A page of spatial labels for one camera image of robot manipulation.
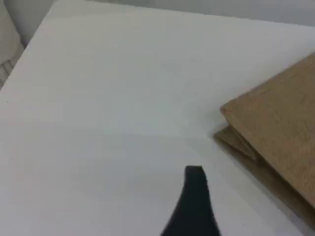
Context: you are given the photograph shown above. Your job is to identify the brown jute tote bag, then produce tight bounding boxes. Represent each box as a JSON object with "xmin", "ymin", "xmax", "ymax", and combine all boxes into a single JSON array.
[{"xmin": 213, "ymin": 51, "xmax": 315, "ymax": 229}]

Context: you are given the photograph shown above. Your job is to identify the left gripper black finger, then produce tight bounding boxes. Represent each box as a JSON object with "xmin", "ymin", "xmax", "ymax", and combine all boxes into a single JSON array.
[{"xmin": 159, "ymin": 165, "xmax": 221, "ymax": 236}]

